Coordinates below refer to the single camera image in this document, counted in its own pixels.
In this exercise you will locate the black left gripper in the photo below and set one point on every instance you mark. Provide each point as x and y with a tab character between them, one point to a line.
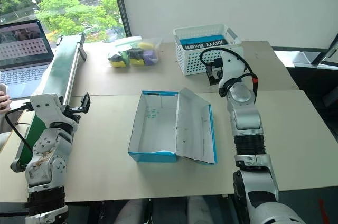
70	111

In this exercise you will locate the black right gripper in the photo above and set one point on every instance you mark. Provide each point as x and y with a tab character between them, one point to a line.
218	69

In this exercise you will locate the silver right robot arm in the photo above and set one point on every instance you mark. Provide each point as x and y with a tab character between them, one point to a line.
247	118

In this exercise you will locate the blue packet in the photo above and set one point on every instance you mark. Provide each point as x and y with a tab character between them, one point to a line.
203	43

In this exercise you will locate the green conveyor belt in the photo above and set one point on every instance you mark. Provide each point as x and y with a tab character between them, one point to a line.
56	73

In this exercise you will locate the blue white box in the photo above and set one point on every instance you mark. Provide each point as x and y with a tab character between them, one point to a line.
158	126

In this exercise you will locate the person's bare hand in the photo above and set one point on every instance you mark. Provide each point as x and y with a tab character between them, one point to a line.
4	102

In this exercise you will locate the white perforated plastic basket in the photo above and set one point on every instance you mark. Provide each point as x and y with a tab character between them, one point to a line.
192	60

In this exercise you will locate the yellow and green sponge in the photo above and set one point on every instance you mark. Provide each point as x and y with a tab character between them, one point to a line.
120	63

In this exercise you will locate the purple sponge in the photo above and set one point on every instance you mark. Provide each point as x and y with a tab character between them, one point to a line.
150	56

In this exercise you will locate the clear plastic bag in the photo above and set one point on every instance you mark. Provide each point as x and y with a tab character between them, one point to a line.
132	49

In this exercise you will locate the silver open laptop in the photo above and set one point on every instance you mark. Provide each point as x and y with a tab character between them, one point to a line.
22	49

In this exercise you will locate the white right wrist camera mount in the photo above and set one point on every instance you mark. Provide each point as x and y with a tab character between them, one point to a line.
232	68

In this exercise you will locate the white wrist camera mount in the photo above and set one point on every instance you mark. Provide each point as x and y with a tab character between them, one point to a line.
46	109
232	68

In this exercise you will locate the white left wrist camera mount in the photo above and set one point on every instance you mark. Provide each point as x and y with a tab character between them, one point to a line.
46	109

